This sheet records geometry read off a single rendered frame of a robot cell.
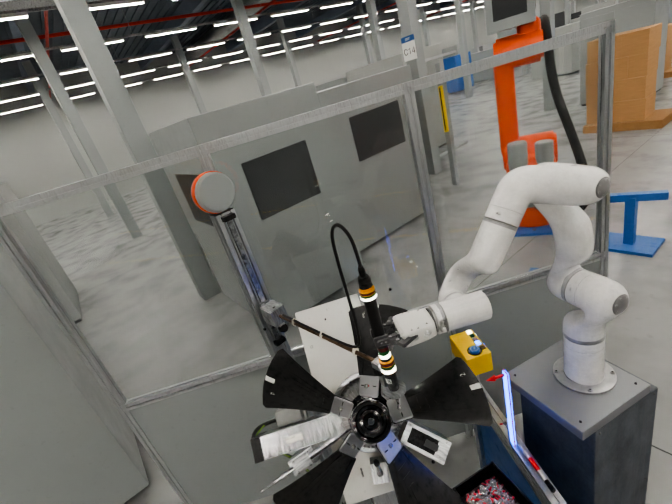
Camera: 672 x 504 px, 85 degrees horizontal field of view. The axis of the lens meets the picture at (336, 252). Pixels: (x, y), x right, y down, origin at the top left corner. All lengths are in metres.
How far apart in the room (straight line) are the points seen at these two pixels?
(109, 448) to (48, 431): 0.37
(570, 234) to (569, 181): 0.20
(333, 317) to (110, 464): 2.01
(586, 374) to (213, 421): 1.72
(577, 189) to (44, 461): 2.92
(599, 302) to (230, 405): 1.70
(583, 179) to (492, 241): 0.26
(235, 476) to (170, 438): 0.46
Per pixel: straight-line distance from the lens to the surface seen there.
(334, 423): 1.36
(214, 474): 2.54
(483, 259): 1.05
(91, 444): 2.96
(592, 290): 1.35
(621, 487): 1.94
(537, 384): 1.60
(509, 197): 1.05
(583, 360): 1.53
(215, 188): 1.46
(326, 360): 1.47
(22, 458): 2.94
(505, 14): 4.59
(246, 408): 2.17
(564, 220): 1.24
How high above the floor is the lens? 2.11
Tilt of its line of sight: 23 degrees down
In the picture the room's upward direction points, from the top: 17 degrees counter-clockwise
